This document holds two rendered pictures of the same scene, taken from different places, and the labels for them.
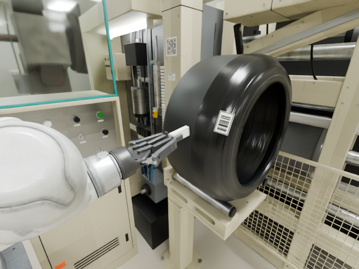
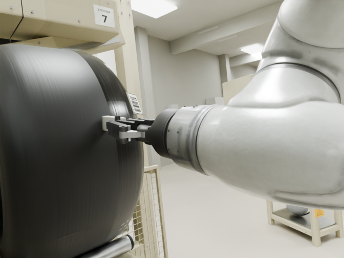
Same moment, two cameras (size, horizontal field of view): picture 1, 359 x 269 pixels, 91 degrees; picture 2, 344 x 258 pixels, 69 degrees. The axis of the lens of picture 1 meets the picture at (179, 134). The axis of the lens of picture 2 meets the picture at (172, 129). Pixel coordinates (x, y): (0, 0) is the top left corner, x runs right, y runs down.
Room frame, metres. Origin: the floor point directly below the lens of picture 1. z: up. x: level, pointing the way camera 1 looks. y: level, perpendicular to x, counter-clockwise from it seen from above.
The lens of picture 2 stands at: (0.38, 0.51, 1.23)
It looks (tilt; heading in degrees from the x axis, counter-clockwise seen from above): 2 degrees down; 269
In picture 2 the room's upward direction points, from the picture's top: 6 degrees counter-clockwise
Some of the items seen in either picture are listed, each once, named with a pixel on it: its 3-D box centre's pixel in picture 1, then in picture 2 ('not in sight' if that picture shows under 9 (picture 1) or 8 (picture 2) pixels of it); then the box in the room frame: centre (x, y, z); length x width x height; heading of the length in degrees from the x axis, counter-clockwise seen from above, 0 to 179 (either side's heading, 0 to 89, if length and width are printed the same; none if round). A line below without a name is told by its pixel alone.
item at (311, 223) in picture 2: not in sight; (299, 191); (-0.87, -1.97, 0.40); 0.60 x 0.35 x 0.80; 110
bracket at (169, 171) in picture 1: (193, 164); not in sight; (0.88, -0.08, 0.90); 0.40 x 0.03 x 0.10; 131
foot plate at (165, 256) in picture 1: (180, 259); not in sight; (0.93, -0.01, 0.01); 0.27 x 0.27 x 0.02; 41
